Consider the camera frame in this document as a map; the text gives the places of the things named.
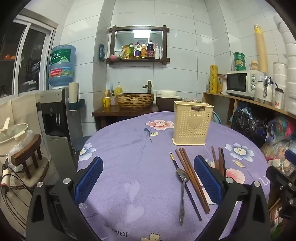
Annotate dark wooden chopstick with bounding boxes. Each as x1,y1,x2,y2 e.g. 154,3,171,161
221,148,227,178

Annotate black chopstick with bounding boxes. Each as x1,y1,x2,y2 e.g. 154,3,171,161
169,152,202,221

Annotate dark wooden washstand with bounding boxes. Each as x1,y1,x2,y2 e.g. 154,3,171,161
92,105,159,131

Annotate white microwave oven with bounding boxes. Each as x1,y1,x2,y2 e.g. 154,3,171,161
226,70,265,100

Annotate black plastic bag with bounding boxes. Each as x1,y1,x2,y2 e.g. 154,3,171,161
231,103,269,149

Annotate light wooden shelf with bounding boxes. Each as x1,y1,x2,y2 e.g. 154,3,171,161
203,91,296,130

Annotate dark teal cup holder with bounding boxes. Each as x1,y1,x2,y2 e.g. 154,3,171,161
68,99,85,112

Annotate short stack of white bowls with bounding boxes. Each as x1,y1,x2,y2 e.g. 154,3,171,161
273,62,288,93

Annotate sliding window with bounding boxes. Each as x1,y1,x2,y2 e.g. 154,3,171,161
0,14,58,98

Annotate dark soy sauce bottle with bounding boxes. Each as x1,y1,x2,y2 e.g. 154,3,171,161
147,40,155,59

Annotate wooden framed mirror shelf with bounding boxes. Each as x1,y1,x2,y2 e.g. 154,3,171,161
106,24,171,67

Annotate clear glass lid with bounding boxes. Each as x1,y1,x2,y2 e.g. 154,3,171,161
0,117,29,144

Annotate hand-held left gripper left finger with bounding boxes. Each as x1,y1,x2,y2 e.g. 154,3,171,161
26,156,104,241

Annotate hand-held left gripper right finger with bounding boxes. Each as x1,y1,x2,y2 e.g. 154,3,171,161
194,155,271,241

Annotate woven pattern wash basin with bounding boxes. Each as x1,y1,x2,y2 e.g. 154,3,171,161
116,93,154,110

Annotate stack of white paper cups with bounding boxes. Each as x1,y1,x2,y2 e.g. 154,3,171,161
69,82,80,103

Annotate white tumbler with red print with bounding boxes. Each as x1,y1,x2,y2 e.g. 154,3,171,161
274,83,285,109

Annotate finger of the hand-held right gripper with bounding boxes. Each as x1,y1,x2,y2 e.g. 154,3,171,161
266,166,296,219
284,149,296,165

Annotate white thermos kettle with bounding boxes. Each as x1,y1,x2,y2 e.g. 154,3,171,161
254,72,274,105

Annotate tall stack of beige cups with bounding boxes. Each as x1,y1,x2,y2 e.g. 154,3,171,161
254,24,269,74

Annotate tall yellow box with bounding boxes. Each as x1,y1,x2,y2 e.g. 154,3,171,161
209,65,218,93

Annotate clear storage jar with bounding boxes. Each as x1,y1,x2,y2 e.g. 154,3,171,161
217,74,227,93

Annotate cream plastic utensil basket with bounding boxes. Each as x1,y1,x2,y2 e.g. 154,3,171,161
172,101,214,146

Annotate tall stack of white bowls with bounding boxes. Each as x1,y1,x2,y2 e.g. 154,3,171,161
273,14,296,114

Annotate small wooden stool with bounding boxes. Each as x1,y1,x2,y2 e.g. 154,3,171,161
11,134,43,179

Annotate grey water dispenser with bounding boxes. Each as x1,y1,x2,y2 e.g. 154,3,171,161
35,88,85,172

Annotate beige cloth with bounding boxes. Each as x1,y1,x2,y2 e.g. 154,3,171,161
0,93,47,158

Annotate metal spoon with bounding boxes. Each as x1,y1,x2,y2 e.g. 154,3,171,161
177,168,189,226

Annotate bronze faucet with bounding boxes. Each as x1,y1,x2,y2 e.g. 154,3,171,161
142,80,154,94

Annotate brown white rice cooker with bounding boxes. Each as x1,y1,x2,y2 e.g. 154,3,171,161
156,90,183,112

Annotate purple floral tablecloth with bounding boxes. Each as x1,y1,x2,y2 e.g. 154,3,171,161
77,111,271,241

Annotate blue water jug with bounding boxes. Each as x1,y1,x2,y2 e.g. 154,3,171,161
48,44,77,90

